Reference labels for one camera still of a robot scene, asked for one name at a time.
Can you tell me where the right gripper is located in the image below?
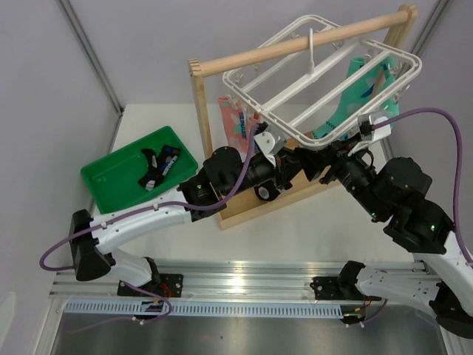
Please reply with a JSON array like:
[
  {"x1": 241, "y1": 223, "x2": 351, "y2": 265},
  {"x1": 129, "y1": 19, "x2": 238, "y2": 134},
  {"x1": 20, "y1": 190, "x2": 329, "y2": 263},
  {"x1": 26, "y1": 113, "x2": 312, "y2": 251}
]
[{"x1": 291, "y1": 132, "x2": 385, "y2": 220}]

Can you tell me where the black sock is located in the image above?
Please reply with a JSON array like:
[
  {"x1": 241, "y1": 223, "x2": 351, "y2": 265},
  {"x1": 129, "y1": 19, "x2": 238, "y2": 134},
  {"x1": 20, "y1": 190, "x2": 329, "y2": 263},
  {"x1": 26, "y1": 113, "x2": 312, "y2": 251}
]
[
  {"x1": 138, "y1": 145, "x2": 180, "y2": 191},
  {"x1": 253, "y1": 180, "x2": 281, "y2": 202}
]

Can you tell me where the pink sock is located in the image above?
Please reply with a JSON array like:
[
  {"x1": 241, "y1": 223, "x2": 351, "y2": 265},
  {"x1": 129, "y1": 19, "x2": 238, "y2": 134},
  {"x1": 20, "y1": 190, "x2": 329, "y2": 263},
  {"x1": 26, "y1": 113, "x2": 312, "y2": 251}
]
[{"x1": 218, "y1": 95, "x2": 259, "y2": 157}]

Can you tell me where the white plastic clip hanger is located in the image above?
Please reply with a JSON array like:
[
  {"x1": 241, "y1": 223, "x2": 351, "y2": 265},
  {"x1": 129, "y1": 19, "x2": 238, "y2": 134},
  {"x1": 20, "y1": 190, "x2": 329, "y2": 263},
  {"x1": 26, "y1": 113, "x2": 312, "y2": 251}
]
[{"x1": 222, "y1": 14, "x2": 423, "y2": 151}]

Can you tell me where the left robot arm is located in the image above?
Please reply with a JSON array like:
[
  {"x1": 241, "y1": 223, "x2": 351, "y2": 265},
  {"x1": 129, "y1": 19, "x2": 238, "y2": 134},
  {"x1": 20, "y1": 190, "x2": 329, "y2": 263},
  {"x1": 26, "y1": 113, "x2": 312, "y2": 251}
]
[{"x1": 69, "y1": 146, "x2": 302, "y2": 296}]

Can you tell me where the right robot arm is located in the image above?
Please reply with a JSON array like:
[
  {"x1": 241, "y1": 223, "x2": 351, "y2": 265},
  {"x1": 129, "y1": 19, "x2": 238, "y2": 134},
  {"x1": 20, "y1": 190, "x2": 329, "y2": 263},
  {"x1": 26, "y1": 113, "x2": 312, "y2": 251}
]
[{"x1": 295, "y1": 143, "x2": 472, "y2": 339}]

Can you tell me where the wooden hanging rack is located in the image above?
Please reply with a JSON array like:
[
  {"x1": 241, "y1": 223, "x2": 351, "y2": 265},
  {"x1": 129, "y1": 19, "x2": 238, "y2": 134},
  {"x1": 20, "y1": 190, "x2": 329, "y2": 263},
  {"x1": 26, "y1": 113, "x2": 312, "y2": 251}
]
[{"x1": 183, "y1": 5, "x2": 421, "y2": 229}]

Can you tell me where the left green blue sock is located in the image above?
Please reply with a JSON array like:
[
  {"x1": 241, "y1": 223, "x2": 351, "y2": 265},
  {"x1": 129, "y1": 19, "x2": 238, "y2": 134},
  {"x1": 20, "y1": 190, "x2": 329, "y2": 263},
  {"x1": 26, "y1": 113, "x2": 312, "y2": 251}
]
[{"x1": 312, "y1": 67, "x2": 378, "y2": 139}]

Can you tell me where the green plastic bin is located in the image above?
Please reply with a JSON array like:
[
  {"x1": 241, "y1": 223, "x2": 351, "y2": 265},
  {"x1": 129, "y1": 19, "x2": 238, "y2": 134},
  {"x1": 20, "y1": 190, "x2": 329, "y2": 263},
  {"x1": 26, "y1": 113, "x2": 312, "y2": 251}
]
[{"x1": 81, "y1": 126, "x2": 197, "y2": 214}]

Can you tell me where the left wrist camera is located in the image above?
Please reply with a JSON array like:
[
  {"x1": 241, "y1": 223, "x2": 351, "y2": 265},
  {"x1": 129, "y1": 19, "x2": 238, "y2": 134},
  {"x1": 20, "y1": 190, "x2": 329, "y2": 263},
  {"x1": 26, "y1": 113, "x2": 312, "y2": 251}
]
[{"x1": 254, "y1": 122, "x2": 287, "y2": 166}]

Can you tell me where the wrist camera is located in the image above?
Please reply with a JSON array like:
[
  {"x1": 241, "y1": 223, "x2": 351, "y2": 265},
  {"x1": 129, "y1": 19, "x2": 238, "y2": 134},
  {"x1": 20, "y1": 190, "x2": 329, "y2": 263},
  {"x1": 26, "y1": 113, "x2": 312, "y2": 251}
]
[
  {"x1": 348, "y1": 111, "x2": 392, "y2": 156},
  {"x1": 254, "y1": 122, "x2": 287, "y2": 166}
]

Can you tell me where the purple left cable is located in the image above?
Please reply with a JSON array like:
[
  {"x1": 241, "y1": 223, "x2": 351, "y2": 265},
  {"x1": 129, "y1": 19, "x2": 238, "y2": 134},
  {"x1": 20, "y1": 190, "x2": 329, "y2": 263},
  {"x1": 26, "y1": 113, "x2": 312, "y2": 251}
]
[{"x1": 38, "y1": 127, "x2": 259, "y2": 270}]

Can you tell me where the purple cable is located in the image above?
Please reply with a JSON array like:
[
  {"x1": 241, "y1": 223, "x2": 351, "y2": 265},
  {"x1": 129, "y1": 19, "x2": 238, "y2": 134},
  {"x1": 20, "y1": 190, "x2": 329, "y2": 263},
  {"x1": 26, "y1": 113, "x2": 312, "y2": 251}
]
[
  {"x1": 372, "y1": 106, "x2": 473, "y2": 266},
  {"x1": 38, "y1": 127, "x2": 259, "y2": 270}
]

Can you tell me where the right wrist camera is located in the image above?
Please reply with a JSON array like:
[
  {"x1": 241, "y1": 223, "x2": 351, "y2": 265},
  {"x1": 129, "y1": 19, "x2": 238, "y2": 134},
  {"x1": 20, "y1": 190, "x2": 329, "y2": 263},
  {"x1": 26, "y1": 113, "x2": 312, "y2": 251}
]
[{"x1": 348, "y1": 111, "x2": 392, "y2": 156}]

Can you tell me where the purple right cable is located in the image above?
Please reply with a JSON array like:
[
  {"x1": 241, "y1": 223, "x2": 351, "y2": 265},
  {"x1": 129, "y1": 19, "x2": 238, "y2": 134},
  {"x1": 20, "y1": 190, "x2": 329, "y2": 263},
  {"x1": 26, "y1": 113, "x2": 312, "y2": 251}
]
[{"x1": 372, "y1": 106, "x2": 473, "y2": 266}]

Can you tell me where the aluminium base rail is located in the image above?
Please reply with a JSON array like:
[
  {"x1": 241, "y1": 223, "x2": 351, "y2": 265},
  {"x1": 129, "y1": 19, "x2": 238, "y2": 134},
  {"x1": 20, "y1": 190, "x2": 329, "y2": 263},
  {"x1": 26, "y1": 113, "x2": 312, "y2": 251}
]
[{"x1": 48, "y1": 260, "x2": 344, "y2": 303}]

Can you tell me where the aluminium frame post right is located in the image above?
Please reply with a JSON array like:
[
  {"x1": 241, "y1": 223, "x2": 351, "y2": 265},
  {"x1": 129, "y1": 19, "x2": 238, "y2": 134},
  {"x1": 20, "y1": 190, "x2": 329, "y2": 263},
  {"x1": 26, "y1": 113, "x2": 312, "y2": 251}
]
[{"x1": 380, "y1": 0, "x2": 454, "y2": 115}]

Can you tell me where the aluminium frame post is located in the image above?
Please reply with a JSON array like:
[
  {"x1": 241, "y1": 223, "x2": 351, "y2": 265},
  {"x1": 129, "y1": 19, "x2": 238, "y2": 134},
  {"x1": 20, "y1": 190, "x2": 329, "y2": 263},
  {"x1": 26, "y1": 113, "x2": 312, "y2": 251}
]
[
  {"x1": 380, "y1": 0, "x2": 454, "y2": 115},
  {"x1": 55, "y1": 0, "x2": 124, "y2": 117}
]

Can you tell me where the white slotted cable duct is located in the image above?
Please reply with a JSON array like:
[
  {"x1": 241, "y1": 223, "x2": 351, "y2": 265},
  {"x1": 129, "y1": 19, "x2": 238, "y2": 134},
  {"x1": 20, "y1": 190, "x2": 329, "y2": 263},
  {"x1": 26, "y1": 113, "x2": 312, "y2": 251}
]
[{"x1": 64, "y1": 300, "x2": 343, "y2": 319}]

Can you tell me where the aluminium frame post left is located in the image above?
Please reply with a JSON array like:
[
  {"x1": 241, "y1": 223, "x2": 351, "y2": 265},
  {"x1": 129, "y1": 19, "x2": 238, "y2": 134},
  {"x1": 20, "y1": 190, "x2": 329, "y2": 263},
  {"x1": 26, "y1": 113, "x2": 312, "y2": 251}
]
[{"x1": 55, "y1": 0, "x2": 124, "y2": 117}]

